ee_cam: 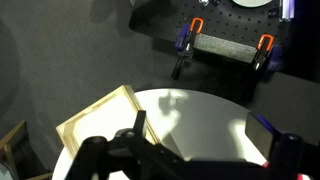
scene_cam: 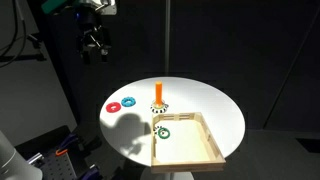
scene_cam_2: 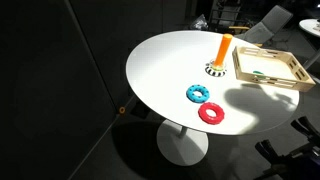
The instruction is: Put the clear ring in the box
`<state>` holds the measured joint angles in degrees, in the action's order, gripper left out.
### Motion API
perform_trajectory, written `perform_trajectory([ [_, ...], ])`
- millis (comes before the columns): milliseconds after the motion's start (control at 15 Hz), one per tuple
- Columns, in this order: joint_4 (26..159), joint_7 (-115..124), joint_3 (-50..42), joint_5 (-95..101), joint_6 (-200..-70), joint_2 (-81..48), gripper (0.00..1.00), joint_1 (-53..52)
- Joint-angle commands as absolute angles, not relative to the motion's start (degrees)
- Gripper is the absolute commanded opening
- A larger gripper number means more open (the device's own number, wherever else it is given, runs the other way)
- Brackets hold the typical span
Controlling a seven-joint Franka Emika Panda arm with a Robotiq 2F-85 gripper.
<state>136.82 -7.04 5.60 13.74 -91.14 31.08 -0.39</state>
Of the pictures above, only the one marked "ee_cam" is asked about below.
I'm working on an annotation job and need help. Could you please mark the white purple cable plugs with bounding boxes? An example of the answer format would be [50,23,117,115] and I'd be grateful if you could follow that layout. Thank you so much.
[279,0,297,22]

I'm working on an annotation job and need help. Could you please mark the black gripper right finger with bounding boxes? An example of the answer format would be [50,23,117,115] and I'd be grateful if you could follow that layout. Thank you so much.
[245,111,283,162]

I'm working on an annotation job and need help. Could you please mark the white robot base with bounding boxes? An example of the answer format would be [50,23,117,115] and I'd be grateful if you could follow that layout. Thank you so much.
[230,0,275,8]

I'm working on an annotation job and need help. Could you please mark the red toy ring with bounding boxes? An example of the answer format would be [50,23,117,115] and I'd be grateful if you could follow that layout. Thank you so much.
[262,160,312,180]

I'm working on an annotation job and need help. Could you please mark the black foam block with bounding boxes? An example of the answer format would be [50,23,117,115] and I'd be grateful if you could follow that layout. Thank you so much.
[193,33,260,65]

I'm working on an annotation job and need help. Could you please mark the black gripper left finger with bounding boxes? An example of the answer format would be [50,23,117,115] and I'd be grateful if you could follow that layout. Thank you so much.
[132,109,148,138]

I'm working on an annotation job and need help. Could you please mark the orange blue black spring clamp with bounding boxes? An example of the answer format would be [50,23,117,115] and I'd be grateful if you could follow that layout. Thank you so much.
[170,17,205,81]
[248,33,283,85]

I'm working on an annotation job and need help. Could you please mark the wooden frame furniture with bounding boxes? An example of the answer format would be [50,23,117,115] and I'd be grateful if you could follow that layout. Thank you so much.
[0,119,54,180]

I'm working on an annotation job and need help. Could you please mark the shallow wooden box tray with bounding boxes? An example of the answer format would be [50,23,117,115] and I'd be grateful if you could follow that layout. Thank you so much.
[55,84,164,160]

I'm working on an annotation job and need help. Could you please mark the black perforated mounting board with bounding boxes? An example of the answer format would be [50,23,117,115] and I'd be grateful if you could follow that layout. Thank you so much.
[128,0,295,69]

